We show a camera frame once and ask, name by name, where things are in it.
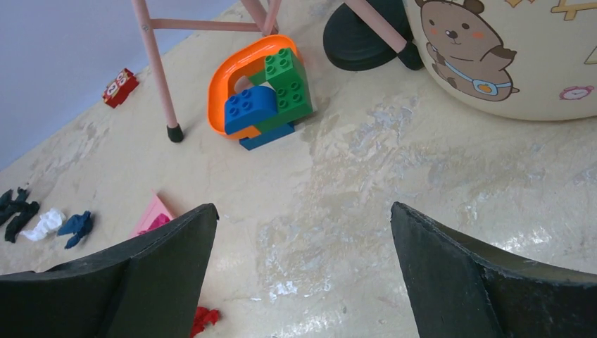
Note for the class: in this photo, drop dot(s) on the green duplo block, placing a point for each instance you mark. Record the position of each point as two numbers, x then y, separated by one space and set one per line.
287 76

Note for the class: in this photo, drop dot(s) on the blue paper scrap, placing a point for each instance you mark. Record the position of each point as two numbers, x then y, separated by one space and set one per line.
79 226

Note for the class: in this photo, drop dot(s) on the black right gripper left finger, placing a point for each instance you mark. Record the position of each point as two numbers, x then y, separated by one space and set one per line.
147 286

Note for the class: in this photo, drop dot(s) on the cream cartoon bucket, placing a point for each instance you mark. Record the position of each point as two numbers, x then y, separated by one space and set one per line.
527 60

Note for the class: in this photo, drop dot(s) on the magenta paper scrap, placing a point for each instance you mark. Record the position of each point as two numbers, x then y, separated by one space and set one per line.
159 221

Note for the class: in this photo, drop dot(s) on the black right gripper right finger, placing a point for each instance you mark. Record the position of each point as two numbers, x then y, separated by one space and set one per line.
459 286

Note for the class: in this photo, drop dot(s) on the blue duplo block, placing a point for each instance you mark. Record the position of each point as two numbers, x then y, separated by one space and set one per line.
250 107

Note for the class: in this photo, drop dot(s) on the pink music stand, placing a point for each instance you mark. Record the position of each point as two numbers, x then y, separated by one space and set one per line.
264 22

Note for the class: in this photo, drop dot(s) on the orange plastic ring toy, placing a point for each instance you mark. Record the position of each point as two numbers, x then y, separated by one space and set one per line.
246 62

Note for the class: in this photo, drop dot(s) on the white paper scrap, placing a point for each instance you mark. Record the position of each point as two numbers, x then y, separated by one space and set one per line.
49 222

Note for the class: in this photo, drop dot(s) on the black microphone stand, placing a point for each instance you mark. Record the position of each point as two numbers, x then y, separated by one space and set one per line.
362 35

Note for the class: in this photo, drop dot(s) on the red paper scrap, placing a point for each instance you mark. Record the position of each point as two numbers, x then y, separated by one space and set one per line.
203 317

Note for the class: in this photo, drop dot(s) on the pink dustpan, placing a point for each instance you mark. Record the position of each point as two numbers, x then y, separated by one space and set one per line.
154 208

